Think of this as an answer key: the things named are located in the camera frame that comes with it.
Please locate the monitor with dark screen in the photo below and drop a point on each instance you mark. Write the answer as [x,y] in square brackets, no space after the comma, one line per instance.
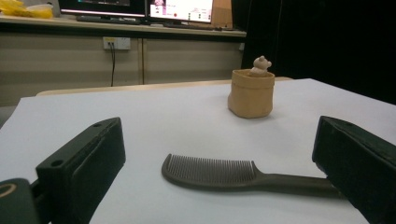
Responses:
[102,6]

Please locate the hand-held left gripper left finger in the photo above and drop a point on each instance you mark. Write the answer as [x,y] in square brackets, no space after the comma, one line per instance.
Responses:
[81,174]

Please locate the cardboard box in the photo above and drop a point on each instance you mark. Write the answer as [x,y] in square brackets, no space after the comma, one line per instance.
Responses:
[222,14]

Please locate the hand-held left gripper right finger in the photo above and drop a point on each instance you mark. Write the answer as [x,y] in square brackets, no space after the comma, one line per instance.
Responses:
[361,168]

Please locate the yellow plastic bag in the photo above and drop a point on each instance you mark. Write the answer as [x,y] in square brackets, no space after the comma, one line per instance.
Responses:
[25,9]

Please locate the monitor with bright screen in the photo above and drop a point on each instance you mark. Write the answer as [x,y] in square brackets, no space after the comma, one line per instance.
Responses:
[180,9]

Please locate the white table cover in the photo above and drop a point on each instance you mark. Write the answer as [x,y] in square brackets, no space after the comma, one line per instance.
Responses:
[186,124]

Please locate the dark grey plastic comb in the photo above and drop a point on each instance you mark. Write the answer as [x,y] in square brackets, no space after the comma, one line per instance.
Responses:
[218,183]

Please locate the tan ceramic holder with bear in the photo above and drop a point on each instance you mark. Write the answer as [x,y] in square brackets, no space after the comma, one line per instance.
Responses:
[250,96]

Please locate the black keyboard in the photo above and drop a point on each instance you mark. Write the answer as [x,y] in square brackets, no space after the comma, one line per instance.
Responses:
[193,26]
[109,20]

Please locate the black curtain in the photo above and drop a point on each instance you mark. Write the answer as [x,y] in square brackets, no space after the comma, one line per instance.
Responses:
[327,40]

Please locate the white wall socket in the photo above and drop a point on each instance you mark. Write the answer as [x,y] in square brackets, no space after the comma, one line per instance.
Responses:
[120,43]

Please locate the beige wall counter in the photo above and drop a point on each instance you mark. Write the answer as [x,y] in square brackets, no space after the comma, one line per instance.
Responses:
[62,65]

